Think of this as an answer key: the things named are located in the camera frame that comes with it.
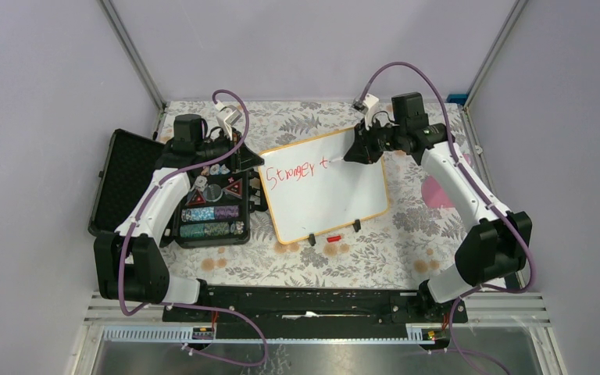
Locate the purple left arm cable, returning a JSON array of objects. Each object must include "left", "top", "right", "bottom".
[{"left": 117, "top": 90, "right": 270, "bottom": 366}]

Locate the blue corner bracket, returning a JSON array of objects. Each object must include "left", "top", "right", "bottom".
[{"left": 446, "top": 94, "right": 469, "bottom": 105}]

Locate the floral patterned table mat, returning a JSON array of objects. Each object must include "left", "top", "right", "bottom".
[{"left": 116, "top": 99, "right": 509, "bottom": 292}]

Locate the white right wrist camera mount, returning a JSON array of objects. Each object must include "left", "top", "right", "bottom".
[{"left": 352, "top": 94, "right": 380, "bottom": 130}]

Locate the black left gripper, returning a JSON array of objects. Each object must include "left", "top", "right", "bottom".
[{"left": 196, "top": 127, "right": 264, "bottom": 173}]

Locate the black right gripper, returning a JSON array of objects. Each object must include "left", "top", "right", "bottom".
[{"left": 345, "top": 116, "right": 406, "bottom": 165}]

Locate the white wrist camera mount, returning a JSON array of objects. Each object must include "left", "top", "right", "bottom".
[
  {"left": 214, "top": 101, "right": 242, "bottom": 140},
  {"left": 352, "top": 94, "right": 380, "bottom": 130}
]

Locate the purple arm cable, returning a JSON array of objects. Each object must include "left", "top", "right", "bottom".
[
  {"left": 117, "top": 90, "right": 270, "bottom": 366},
  {"left": 359, "top": 62, "right": 537, "bottom": 373}
]

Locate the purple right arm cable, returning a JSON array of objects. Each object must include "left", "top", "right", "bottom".
[{"left": 359, "top": 62, "right": 537, "bottom": 373}]

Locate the black poker chip case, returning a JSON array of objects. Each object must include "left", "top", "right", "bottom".
[{"left": 88, "top": 129, "right": 257, "bottom": 248}]

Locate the yellow framed whiteboard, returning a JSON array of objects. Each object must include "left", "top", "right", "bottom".
[{"left": 259, "top": 129, "right": 389, "bottom": 245}]

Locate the pink wedge block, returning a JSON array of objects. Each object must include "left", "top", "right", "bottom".
[{"left": 421, "top": 152, "right": 473, "bottom": 209}]

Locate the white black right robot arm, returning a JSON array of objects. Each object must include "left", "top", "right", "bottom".
[{"left": 343, "top": 92, "right": 531, "bottom": 322}]

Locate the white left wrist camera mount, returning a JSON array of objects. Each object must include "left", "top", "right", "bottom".
[{"left": 214, "top": 101, "right": 242, "bottom": 140}]

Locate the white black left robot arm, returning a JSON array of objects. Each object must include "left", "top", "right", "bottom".
[{"left": 89, "top": 108, "right": 264, "bottom": 321}]

